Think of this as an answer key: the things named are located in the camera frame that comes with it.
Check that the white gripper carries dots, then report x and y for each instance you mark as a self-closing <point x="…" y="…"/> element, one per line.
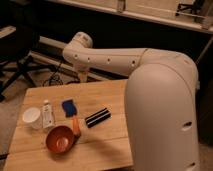
<point x="83" y="76"/>

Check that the black striped eraser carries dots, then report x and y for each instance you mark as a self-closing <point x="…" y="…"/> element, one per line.
<point x="97" y="117"/>

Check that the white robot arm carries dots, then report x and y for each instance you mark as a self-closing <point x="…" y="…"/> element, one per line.
<point x="159" y="101"/>

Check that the white ceramic cup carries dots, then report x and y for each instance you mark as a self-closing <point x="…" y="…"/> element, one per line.
<point x="32" y="117"/>

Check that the white glue bottle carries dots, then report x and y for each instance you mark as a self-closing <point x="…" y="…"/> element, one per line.
<point x="47" y="113"/>

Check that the black office chair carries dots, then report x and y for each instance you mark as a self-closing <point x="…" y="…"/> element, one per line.
<point x="15" y="45"/>

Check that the copper metal bowl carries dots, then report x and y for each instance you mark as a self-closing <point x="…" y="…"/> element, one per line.
<point x="60" y="139"/>

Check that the black chair in background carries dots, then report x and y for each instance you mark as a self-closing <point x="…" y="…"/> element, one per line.
<point x="198" y="7"/>

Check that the blue orange-handled brush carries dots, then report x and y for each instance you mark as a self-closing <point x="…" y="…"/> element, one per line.
<point x="71" y="111"/>

